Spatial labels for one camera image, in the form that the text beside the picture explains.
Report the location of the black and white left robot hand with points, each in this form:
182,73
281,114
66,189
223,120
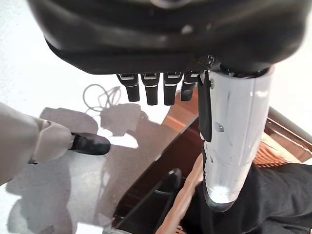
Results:
170,36

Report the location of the tan wicker laundry basket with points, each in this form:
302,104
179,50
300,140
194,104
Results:
270,148

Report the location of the silver left robot leg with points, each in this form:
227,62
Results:
44,139

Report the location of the dark navy garment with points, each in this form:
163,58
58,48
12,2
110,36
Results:
273,200

